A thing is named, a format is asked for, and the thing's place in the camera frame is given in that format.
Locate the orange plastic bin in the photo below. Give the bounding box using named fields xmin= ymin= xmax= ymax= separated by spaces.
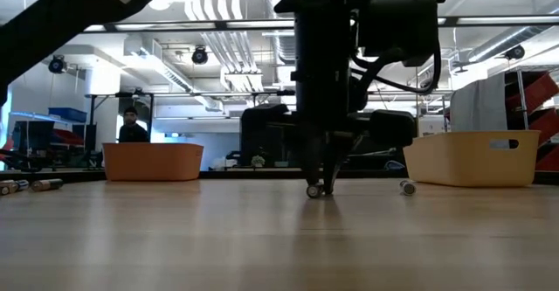
xmin=102 ymin=142 xmax=205 ymax=182

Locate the black partition panel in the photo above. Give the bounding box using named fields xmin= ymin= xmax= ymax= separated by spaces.
xmin=239 ymin=144 xmax=420 ymax=170

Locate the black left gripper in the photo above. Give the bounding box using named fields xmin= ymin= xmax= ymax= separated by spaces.
xmin=241 ymin=13 xmax=416 ymax=195

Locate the red storage bin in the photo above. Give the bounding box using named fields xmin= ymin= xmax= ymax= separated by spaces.
xmin=505 ymin=70 xmax=559 ymax=114
xmin=523 ymin=107 xmax=559 ymax=172

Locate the overhead light bar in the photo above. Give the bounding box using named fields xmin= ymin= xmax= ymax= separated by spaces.
xmin=80 ymin=15 xmax=559 ymax=35

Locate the blue storage bin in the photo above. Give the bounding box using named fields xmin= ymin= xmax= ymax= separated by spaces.
xmin=47 ymin=107 xmax=88 ymax=124

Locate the yellow plastic bin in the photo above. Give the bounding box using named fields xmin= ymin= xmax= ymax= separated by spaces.
xmin=402 ymin=129 xmax=542 ymax=188

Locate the black ceiling spotlight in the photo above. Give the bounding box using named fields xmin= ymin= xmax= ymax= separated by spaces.
xmin=190 ymin=45 xmax=210 ymax=66
xmin=47 ymin=54 xmax=68 ymax=75
xmin=504 ymin=44 xmax=527 ymax=62

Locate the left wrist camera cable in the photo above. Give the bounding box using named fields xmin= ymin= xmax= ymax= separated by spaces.
xmin=349 ymin=41 xmax=443 ymax=95

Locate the black AA battery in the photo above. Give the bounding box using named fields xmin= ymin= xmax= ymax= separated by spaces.
xmin=30 ymin=177 xmax=65 ymax=192

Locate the person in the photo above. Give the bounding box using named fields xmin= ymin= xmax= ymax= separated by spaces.
xmin=118 ymin=106 xmax=152 ymax=144

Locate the grey hanging cloth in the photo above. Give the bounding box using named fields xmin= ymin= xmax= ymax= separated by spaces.
xmin=449 ymin=72 xmax=508 ymax=133

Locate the white paper sign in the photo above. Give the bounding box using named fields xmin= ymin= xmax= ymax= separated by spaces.
xmin=417 ymin=115 xmax=446 ymax=138

